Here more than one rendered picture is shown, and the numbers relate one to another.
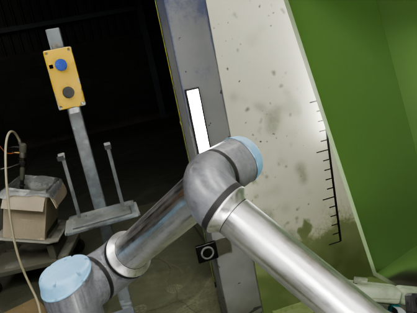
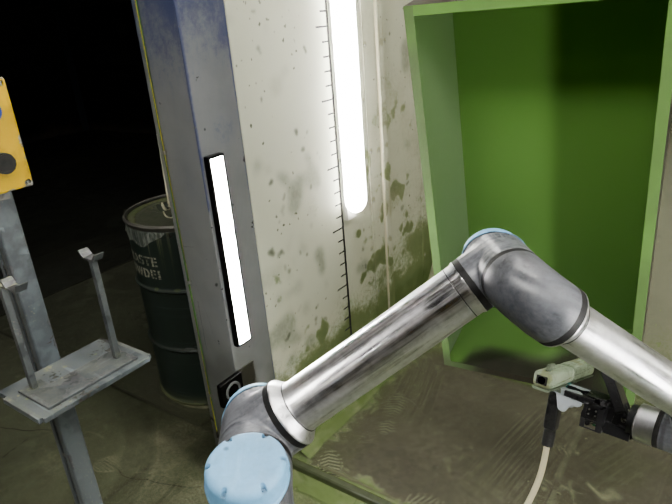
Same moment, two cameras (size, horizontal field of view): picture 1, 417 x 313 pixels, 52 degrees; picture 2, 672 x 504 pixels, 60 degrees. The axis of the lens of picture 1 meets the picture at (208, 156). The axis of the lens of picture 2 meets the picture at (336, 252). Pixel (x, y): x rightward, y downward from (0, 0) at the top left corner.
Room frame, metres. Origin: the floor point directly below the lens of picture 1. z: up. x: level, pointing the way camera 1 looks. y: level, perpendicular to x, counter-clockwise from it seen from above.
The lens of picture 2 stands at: (0.37, 0.85, 1.62)
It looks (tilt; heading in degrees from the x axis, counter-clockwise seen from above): 22 degrees down; 320
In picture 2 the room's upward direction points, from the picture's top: 5 degrees counter-clockwise
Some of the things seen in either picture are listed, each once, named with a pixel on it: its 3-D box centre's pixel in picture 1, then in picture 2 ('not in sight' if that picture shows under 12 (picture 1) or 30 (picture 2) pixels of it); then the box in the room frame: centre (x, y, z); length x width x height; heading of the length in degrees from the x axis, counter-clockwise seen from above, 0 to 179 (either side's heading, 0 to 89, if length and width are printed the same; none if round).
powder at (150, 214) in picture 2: not in sight; (189, 209); (2.74, -0.29, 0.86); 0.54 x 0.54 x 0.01
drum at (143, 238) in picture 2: not in sight; (204, 293); (2.73, -0.29, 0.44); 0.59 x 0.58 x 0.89; 174
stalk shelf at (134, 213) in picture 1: (102, 216); (76, 375); (1.87, 0.53, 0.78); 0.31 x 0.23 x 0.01; 103
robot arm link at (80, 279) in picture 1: (73, 292); (251, 493); (1.13, 0.46, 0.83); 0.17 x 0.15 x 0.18; 143
